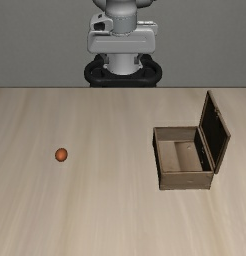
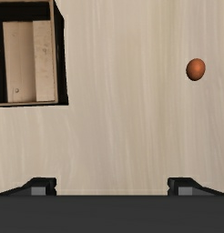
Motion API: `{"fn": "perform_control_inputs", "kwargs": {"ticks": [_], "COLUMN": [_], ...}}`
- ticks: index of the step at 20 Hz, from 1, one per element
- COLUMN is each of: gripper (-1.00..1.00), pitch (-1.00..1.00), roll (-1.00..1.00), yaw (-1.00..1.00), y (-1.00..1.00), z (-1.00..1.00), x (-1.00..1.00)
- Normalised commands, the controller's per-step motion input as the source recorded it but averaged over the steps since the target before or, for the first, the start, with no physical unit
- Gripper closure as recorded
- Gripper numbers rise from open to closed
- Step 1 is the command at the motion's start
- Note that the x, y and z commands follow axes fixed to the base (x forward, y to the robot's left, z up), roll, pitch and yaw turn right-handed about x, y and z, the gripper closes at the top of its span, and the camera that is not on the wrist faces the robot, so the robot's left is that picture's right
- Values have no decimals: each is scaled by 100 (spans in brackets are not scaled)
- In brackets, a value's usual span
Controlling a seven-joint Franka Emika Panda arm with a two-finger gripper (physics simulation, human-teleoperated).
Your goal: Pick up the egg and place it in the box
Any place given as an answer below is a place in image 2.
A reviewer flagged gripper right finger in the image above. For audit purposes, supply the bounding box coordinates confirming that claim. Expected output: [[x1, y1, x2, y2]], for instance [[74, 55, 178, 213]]
[[167, 177, 224, 197]]

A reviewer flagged wooden box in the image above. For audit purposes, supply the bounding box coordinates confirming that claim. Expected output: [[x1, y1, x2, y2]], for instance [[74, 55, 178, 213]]
[[0, 0, 69, 108]]

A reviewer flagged brown egg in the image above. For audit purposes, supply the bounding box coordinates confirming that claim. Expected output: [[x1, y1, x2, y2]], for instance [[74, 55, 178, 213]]
[[185, 57, 207, 82]]

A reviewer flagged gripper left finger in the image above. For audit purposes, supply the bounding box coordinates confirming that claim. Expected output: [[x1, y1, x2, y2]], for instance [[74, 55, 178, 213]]
[[0, 177, 58, 197]]

